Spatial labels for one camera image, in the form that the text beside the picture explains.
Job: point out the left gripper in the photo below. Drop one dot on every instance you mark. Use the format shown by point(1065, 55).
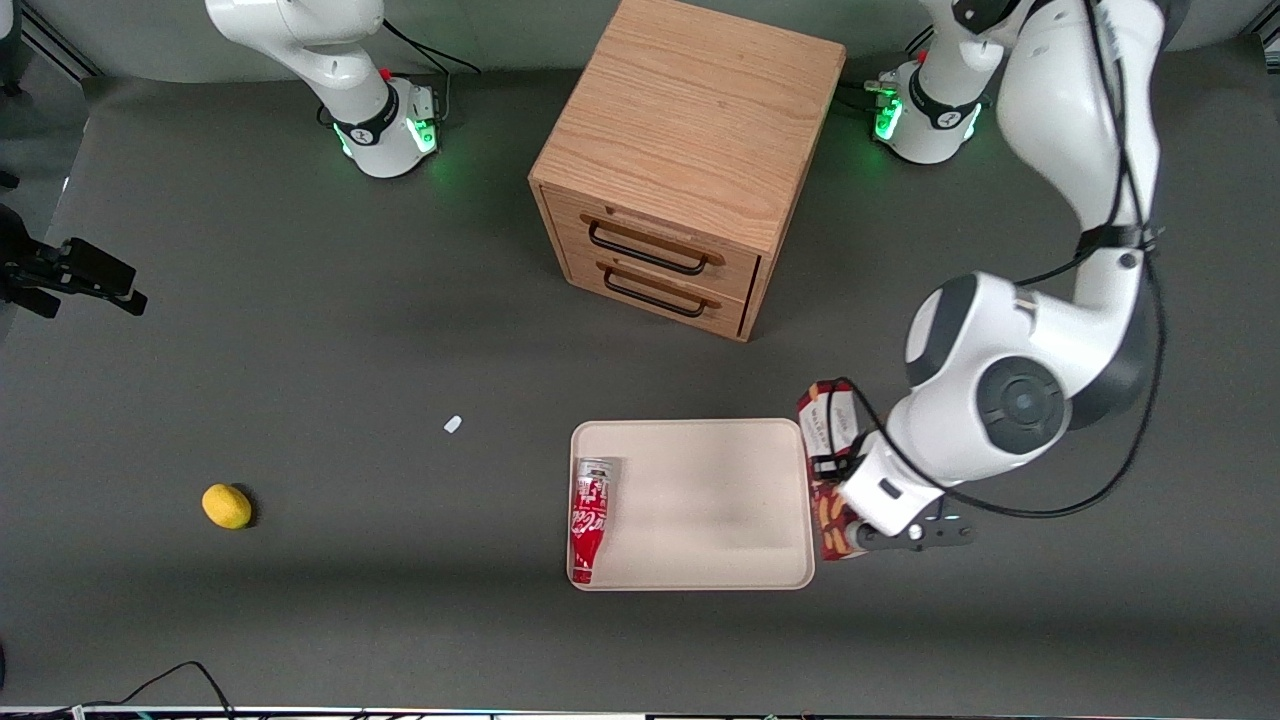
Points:
point(829, 467)

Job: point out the red cookie box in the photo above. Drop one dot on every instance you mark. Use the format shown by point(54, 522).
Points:
point(828, 415)

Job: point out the beige rectangular tray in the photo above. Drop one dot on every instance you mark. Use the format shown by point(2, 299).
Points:
point(710, 505)

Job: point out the wooden drawer front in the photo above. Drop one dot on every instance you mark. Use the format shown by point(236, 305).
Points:
point(740, 270)
point(580, 262)

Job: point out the crushed red soda can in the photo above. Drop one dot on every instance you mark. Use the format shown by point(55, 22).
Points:
point(589, 520)

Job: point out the oak wooden drawer cabinet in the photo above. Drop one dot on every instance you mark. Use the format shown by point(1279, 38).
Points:
point(700, 110)

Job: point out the yellow lemon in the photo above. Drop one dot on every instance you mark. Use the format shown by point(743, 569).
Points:
point(226, 505)

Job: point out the black frame rail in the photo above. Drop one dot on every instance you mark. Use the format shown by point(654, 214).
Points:
point(58, 42)

